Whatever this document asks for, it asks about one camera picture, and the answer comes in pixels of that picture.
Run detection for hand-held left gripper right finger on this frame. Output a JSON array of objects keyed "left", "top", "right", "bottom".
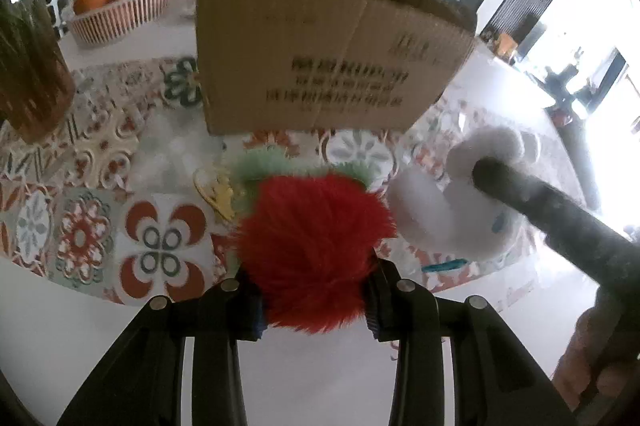
[{"left": 365, "top": 257, "right": 567, "bottom": 426}]

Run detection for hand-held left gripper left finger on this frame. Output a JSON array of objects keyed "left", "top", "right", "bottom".
[{"left": 56, "top": 265, "right": 264, "bottom": 426}]

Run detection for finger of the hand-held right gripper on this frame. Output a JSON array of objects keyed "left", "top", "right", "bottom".
[{"left": 472, "top": 158, "right": 640, "bottom": 301}]

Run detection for red fuzzy strawberry plush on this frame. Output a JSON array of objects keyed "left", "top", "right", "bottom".
[{"left": 231, "top": 146, "right": 398, "bottom": 335}]

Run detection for white plush toy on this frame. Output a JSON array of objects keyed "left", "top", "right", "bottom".
[{"left": 387, "top": 126, "right": 543, "bottom": 263}]

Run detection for brown cardboard box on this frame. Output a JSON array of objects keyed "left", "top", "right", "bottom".
[{"left": 194, "top": 0, "right": 478, "bottom": 137}]

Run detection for person's right hand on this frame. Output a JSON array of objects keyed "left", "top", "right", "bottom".
[{"left": 551, "top": 291, "right": 640, "bottom": 413}]

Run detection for clear plastic bag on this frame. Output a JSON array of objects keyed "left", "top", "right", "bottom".
[{"left": 131, "top": 108, "right": 228, "bottom": 191}]

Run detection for patterned table runner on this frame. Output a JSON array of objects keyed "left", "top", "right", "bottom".
[{"left": 0, "top": 56, "right": 591, "bottom": 304}]

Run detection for brown package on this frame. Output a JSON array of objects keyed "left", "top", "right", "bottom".
[{"left": 494, "top": 32, "right": 517, "bottom": 57}]

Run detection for glass vase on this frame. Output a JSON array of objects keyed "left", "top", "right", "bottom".
[{"left": 0, "top": 0, "right": 77, "bottom": 144}]

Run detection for white fruit basket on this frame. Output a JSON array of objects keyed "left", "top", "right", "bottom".
[{"left": 65, "top": 0, "right": 191, "bottom": 49}]

